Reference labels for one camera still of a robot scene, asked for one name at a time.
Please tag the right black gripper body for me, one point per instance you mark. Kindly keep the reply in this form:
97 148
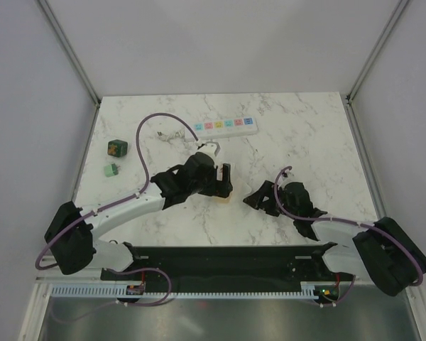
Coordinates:
271 206

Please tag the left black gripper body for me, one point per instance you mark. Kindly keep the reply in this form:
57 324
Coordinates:
211 186

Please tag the tan wooden cube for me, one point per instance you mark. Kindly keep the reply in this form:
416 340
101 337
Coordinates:
224 199

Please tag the white power strip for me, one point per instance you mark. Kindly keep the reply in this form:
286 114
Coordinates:
224 128

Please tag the dark green cube plug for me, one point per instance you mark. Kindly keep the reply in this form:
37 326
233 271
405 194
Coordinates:
117 148

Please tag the light green cube plug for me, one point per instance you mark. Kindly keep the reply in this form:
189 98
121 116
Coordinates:
111 170

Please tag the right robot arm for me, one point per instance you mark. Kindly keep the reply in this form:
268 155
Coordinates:
381 251

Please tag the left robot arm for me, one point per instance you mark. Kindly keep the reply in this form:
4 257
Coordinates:
73 236

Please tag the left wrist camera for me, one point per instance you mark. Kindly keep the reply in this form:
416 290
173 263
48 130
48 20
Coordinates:
210 148

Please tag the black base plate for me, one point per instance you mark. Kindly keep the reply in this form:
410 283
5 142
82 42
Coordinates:
264 267

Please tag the white slotted cable duct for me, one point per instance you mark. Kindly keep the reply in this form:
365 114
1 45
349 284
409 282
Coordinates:
123 291

